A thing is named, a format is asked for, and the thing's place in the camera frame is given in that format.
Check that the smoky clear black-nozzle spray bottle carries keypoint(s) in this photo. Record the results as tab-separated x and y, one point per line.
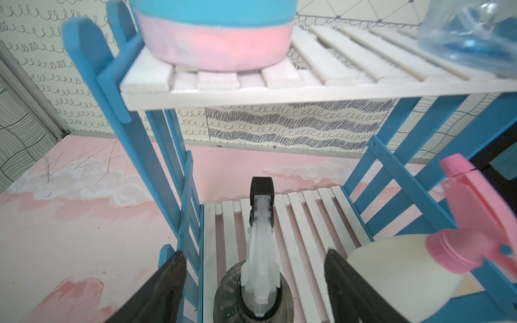
255	290

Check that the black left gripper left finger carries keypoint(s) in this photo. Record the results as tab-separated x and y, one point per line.
158	300

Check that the clear blue-capped spray bottle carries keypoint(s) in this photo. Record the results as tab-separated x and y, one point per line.
478	34

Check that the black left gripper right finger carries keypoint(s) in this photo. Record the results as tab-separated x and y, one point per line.
352	298

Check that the black yellow toolbox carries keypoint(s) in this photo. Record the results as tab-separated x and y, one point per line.
497	162

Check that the white pink spray bottle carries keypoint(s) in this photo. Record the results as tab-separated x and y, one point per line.
417	274

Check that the teal pink spray bottle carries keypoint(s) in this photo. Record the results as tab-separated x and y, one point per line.
217	35

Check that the blue white slatted shelf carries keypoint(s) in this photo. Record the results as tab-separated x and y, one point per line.
439	111

